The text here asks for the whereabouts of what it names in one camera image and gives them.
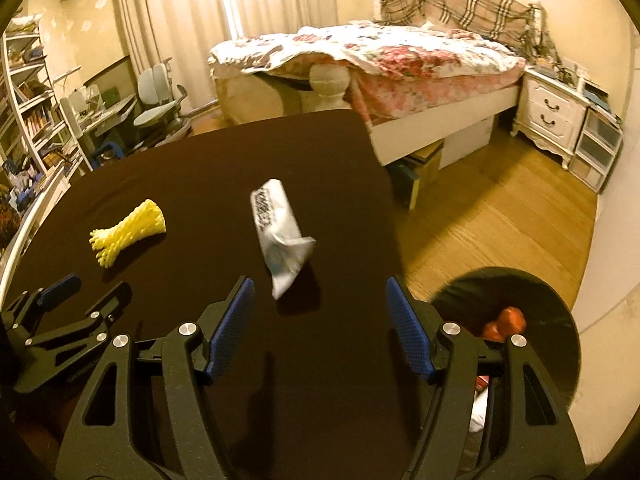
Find black round bin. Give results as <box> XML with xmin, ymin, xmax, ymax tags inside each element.
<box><xmin>430</xmin><ymin>267</ymin><xmax>581</xmax><ymax>441</ymax></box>

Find white curved rail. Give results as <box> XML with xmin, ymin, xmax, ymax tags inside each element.
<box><xmin>0</xmin><ymin>160</ymin><xmax>76</xmax><ymax>306</ymax></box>

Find bed with floral quilt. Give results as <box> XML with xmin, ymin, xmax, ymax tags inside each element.
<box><xmin>210</xmin><ymin>0</ymin><xmax>543</xmax><ymax>171</ymax></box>

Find brown furry toy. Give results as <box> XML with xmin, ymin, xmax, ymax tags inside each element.
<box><xmin>0</xmin><ymin>195</ymin><xmax>26</xmax><ymax>251</ymax></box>

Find plastic drawer unit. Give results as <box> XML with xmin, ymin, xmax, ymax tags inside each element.
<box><xmin>567</xmin><ymin>105</ymin><xmax>625</xmax><ymax>195</ymax></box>

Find cardboard box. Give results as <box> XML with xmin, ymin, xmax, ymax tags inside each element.
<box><xmin>395</xmin><ymin>140</ymin><xmax>446</xmax><ymax>211</ymax></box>

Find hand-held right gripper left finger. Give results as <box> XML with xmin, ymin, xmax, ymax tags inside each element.
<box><xmin>55</xmin><ymin>276</ymin><xmax>256</xmax><ymax>480</ymax></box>

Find white nightstand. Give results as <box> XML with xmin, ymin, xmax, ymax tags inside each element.
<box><xmin>511</xmin><ymin>65</ymin><xmax>591</xmax><ymax>171</ymax></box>

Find silver foil packet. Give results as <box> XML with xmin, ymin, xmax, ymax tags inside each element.
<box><xmin>250</xmin><ymin>178</ymin><xmax>317</xmax><ymax>301</ymax></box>

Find pale green desk chair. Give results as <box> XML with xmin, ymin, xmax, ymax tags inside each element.
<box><xmin>132</xmin><ymin>60</ymin><xmax>193</xmax><ymax>151</ymax></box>

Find white bookshelf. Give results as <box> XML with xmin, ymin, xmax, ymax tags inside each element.
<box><xmin>0</xmin><ymin>12</ymin><xmax>93</xmax><ymax>201</ymax></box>

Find plaid blanket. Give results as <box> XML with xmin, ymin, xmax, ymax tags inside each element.
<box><xmin>380</xmin><ymin>0</ymin><xmax>551</xmax><ymax>51</ymax></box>

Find blue plastic item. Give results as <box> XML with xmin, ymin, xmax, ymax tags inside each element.
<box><xmin>92</xmin><ymin>142</ymin><xmax>123</xmax><ymax>166</ymax></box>

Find cream curtain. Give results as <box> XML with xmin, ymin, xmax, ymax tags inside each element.
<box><xmin>112</xmin><ymin>0</ymin><xmax>336</xmax><ymax>116</ymax></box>

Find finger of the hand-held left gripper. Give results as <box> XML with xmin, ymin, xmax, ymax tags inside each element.
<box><xmin>12</xmin><ymin>281</ymin><xmax>133</xmax><ymax>395</ymax></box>
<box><xmin>2</xmin><ymin>273</ymin><xmax>82</xmax><ymax>333</ymax></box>

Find white study desk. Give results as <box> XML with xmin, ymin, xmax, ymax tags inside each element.
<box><xmin>60</xmin><ymin>55</ymin><xmax>138</xmax><ymax>171</ymax></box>

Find floral quilt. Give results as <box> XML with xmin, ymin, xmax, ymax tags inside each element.
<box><xmin>207</xmin><ymin>21</ymin><xmax>527</xmax><ymax>111</ymax></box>

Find white round bedpost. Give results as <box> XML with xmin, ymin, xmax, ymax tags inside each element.
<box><xmin>308</xmin><ymin>62</ymin><xmax>349</xmax><ymax>111</ymax></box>

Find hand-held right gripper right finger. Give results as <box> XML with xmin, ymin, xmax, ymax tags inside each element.
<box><xmin>385</xmin><ymin>276</ymin><xmax>587</xmax><ymax>480</ymax></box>

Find yellow foam fruit net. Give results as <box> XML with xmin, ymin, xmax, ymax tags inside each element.
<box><xmin>89</xmin><ymin>199</ymin><xmax>166</xmax><ymax>268</ymax></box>

